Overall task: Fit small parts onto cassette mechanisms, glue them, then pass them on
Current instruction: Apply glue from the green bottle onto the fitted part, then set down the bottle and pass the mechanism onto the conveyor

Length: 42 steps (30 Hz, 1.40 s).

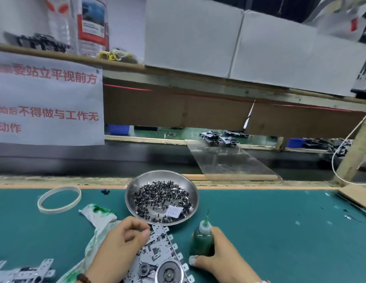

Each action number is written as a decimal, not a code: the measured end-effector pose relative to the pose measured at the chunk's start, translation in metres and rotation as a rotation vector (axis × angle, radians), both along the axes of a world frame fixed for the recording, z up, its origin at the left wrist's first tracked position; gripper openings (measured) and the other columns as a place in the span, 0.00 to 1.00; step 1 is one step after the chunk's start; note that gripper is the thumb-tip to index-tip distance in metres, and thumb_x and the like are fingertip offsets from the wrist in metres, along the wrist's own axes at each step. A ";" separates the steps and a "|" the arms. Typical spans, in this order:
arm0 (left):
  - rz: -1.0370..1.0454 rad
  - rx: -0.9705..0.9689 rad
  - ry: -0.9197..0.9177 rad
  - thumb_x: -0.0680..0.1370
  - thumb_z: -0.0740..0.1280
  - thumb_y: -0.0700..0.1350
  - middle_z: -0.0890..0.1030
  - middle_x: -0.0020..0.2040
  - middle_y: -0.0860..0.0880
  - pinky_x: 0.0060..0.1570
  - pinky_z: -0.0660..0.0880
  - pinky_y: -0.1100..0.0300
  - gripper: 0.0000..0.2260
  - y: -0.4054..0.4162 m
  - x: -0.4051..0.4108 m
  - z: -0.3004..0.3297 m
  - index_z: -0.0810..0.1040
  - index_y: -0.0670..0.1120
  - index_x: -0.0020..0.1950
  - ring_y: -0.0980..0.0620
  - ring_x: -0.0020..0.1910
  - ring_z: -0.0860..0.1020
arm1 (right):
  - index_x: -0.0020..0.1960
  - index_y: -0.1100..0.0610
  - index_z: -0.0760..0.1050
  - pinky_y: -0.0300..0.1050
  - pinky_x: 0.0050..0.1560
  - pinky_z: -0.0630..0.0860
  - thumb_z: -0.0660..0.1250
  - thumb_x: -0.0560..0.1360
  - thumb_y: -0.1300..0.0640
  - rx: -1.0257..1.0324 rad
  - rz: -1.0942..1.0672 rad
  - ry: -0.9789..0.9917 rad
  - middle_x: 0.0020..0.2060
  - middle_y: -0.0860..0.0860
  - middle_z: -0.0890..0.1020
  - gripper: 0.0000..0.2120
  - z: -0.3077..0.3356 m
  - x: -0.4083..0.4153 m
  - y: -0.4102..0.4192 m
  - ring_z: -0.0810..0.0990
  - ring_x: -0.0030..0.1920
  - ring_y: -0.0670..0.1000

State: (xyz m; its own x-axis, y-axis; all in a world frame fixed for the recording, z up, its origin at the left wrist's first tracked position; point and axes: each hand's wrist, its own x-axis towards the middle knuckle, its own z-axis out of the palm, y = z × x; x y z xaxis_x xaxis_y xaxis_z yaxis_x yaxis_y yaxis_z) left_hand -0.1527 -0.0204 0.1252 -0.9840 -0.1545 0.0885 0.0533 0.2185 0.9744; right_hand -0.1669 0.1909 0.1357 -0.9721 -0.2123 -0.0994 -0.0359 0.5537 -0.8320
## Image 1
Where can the person's right hand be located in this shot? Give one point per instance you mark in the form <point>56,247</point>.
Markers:
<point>227,262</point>

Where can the person's left hand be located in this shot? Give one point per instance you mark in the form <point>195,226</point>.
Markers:
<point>118,250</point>

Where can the green glue squeeze bottle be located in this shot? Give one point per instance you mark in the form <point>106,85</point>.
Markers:
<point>202,238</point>

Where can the pile of small metal parts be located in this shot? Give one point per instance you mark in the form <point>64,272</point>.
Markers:
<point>156,197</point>

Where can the round metal bowl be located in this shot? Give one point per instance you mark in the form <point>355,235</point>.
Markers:
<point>136,179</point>

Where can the black conveyor belt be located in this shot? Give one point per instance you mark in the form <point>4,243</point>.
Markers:
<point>65,159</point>

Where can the finished mechanisms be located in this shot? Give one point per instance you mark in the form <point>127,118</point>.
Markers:
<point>221,138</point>

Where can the white green-stained cloth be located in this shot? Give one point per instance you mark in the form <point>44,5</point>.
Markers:
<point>97,215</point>

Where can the small blue cap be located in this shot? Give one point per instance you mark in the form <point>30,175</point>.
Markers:
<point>105,191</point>

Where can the clear plastic sheet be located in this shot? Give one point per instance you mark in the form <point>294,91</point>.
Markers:
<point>230,162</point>

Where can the blue plastic bin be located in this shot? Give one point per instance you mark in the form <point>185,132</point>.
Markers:
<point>118,130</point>
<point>296,143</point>

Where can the flat cardboard piece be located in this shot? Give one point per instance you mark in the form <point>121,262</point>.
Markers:
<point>357,197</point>

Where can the brown cardboard panel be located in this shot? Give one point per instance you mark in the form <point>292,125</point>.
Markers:
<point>183,112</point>

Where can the white paper sign red text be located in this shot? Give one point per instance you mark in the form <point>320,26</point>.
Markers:
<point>47,97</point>

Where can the wooden shelf beam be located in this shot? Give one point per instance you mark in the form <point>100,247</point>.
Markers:
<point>200,82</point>

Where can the yellow plastic object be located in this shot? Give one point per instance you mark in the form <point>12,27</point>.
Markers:
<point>115,56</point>

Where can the dark metal device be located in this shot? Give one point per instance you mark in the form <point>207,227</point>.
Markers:
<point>35,43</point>

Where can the bottle with orange label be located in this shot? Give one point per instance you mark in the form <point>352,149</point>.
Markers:
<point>93,26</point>

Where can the clear plastic bottle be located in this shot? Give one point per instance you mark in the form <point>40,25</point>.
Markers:
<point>59,23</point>

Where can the white bag red label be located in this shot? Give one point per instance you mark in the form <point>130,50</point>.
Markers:
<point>342,17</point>

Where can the wooden post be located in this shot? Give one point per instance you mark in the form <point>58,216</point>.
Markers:
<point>354,153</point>

